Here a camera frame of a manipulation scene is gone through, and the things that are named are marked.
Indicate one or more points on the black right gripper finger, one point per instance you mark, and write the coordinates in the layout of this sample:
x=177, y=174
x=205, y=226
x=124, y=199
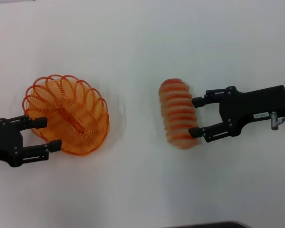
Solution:
x=199, y=101
x=195, y=132

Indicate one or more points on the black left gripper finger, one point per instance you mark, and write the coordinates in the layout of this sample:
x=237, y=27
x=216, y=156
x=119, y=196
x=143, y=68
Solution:
x=40, y=122
x=54, y=145

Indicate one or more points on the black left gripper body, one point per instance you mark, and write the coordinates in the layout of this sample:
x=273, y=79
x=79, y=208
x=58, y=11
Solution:
x=7, y=140

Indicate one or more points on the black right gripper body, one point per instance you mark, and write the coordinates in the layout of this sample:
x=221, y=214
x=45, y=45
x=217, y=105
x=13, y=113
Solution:
x=251, y=104

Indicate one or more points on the orange striped bread loaf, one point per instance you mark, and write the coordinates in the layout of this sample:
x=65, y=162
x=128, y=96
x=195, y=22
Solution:
x=178, y=114

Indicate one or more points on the black robot torso edge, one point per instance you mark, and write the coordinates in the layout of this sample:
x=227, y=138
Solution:
x=209, y=225

